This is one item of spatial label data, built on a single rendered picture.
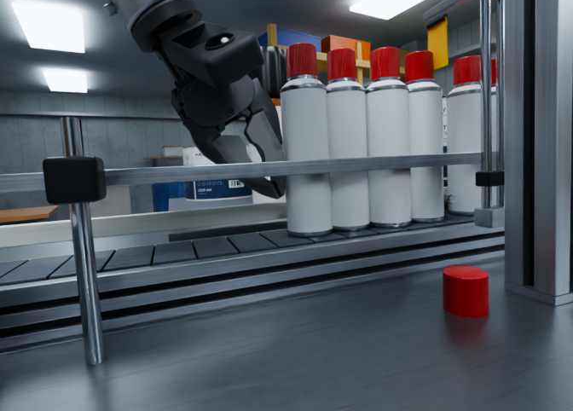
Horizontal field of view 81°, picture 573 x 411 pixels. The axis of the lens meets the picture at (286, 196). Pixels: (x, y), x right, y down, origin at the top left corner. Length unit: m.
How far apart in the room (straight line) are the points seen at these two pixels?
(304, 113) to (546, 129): 0.21
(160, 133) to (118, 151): 1.04
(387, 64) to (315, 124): 0.12
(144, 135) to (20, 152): 2.41
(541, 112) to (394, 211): 0.16
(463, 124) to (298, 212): 0.25
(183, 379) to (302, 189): 0.21
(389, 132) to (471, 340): 0.22
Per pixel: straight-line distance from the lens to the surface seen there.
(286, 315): 0.31
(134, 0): 0.37
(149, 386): 0.24
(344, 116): 0.39
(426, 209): 0.44
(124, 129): 8.83
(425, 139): 0.44
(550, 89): 0.35
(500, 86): 0.44
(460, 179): 0.50
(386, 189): 0.40
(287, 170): 0.32
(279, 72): 0.64
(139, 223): 0.39
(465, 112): 0.50
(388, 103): 0.41
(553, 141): 0.34
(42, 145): 8.80
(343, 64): 0.41
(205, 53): 0.28
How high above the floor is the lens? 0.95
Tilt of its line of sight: 5 degrees down
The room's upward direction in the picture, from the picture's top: 3 degrees counter-clockwise
